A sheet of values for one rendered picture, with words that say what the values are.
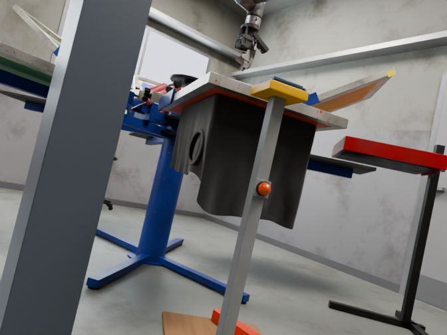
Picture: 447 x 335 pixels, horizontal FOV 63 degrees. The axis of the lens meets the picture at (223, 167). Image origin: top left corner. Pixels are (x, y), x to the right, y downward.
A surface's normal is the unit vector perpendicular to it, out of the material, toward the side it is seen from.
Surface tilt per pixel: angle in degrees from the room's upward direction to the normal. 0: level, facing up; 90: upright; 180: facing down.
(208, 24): 90
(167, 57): 90
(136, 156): 90
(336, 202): 90
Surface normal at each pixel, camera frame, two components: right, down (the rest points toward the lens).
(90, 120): 0.59, 0.10
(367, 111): -0.78, -0.21
